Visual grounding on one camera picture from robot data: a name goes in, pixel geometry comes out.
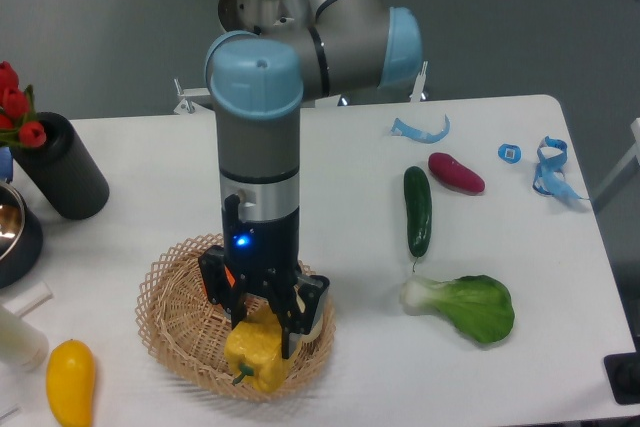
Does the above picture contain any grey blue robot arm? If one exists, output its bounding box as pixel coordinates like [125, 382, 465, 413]
[202, 0, 423, 358]

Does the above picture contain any black device at table corner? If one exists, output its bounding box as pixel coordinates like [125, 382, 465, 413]
[604, 352, 639, 405]

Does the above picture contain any green bok choy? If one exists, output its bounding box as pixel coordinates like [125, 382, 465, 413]
[400, 275, 516, 345]

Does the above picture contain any red tulip bouquet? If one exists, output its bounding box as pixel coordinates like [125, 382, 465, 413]
[1, 61, 47, 149]

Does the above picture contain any black cylindrical vase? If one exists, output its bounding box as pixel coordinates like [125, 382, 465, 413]
[11, 112, 110, 220]

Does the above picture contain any white flat block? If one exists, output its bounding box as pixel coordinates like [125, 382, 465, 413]
[1, 282, 53, 317]

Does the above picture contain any purple sweet potato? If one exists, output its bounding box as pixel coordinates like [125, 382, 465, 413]
[428, 152, 486, 195]

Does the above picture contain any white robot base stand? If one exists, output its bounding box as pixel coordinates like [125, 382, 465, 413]
[172, 0, 430, 115]

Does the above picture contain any woven wicker basket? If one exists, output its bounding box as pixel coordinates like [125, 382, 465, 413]
[136, 234, 336, 402]

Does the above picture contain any tangled blue tape strip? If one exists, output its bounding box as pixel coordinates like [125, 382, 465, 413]
[532, 136, 587, 201]

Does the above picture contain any yellow bell pepper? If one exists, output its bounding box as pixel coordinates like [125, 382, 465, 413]
[224, 305, 300, 393]

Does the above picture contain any white chair frame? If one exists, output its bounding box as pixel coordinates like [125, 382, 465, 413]
[592, 118, 639, 212]

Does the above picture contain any orange tangerine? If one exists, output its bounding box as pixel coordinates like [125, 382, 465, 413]
[224, 267, 236, 288]

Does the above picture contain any curved blue tape strip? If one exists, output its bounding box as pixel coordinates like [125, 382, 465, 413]
[390, 115, 451, 144]

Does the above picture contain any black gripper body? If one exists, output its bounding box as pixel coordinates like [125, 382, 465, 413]
[222, 194, 299, 299]

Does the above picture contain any white plastic bottle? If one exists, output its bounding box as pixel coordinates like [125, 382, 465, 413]
[1, 306, 49, 371]

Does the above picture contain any small blue tape roll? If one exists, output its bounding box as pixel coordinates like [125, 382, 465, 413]
[497, 144, 522, 164]

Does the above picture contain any dark metal pot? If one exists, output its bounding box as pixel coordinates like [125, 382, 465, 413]
[1, 182, 43, 288]

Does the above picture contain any yellow mango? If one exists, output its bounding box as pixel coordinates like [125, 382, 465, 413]
[46, 339, 96, 426]

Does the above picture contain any green cucumber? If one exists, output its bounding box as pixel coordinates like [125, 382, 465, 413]
[403, 166, 433, 259]

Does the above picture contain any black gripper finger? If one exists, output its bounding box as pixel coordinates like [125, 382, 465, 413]
[267, 272, 330, 359]
[198, 245, 247, 329]

